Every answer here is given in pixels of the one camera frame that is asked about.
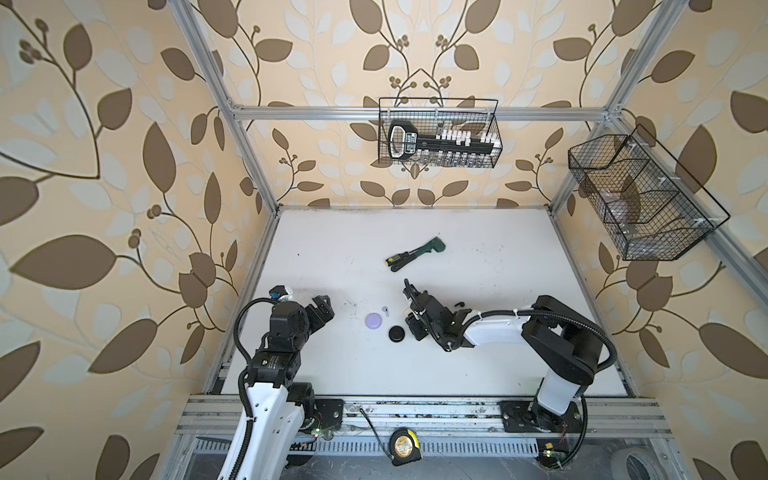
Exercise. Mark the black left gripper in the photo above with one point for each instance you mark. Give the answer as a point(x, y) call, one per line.
point(325, 311)

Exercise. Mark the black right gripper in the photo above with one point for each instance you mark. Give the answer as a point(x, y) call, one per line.
point(412, 323)

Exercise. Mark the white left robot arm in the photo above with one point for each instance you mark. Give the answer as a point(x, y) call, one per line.
point(275, 405)

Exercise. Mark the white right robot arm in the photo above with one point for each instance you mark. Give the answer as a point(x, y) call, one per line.
point(574, 348)

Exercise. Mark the black earbud case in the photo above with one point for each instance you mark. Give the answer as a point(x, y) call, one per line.
point(396, 334)

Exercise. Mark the purple earbud case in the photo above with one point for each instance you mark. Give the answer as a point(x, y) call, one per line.
point(373, 321)

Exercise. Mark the green rivet gun tool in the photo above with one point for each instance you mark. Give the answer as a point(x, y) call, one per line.
point(398, 261)

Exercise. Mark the black socket set holder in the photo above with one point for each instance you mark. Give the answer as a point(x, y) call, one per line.
point(404, 141)

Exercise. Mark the yellow black tape measure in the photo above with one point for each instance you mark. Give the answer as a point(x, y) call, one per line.
point(404, 447)

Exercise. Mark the grey tape roll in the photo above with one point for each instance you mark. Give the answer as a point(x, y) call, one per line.
point(635, 464)

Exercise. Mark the black wire basket back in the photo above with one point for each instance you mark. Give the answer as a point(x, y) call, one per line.
point(476, 115)

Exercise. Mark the black wire basket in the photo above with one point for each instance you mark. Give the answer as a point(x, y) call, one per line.
point(476, 115)
point(653, 207)

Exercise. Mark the black wire basket right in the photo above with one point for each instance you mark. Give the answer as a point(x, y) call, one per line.
point(653, 207)

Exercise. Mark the aluminium frame post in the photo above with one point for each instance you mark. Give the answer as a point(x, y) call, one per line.
point(608, 60)

